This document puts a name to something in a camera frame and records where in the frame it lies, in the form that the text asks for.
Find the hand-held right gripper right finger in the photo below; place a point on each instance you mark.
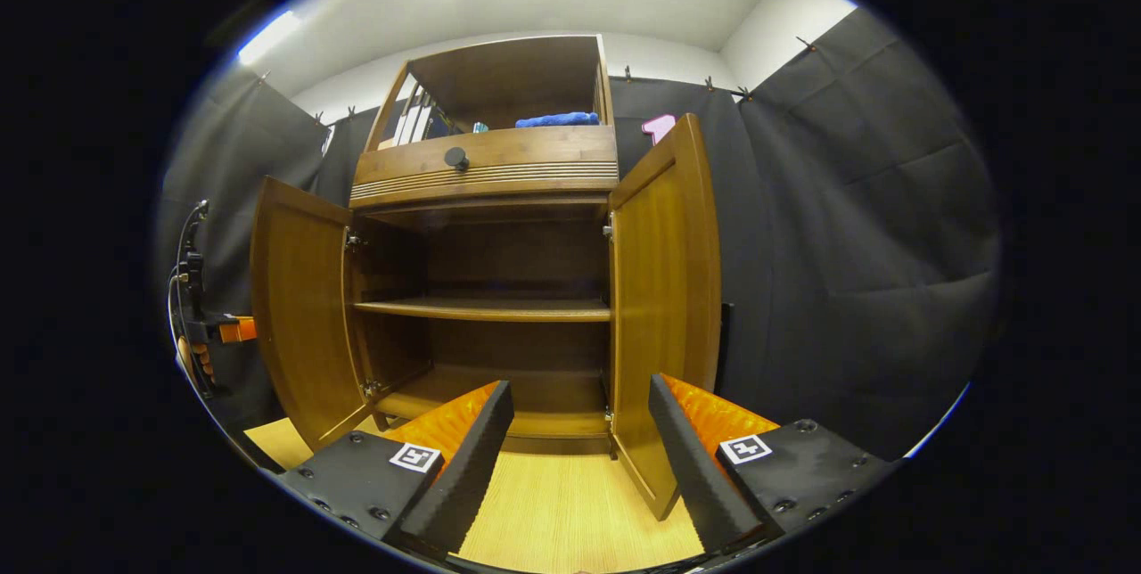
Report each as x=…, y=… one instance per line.
x=700, y=476

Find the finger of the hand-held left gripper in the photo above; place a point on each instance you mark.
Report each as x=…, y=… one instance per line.
x=239, y=330

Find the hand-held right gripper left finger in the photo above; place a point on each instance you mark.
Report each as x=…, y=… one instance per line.
x=463, y=476

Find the wooden cabinet door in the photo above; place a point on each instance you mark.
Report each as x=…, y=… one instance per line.
x=299, y=307
x=664, y=289

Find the wooden double-door shoe cabinet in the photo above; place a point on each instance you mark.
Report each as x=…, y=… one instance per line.
x=517, y=253

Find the wooden inner cabinet shelf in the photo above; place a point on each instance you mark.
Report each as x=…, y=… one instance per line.
x=481, y=309

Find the wooden cabinet drawer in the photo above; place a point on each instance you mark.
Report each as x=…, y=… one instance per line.
x=535, y=151

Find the black backdrop cloth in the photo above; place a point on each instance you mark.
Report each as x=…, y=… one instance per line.
x=847, y=244

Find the black round drawer knob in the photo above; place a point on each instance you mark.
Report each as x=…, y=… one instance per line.
x=456, y=158

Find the ceiling light panel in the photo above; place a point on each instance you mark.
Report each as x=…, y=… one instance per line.
x=267, y=37

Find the blue towel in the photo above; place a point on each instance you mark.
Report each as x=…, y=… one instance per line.
x=557, y=119

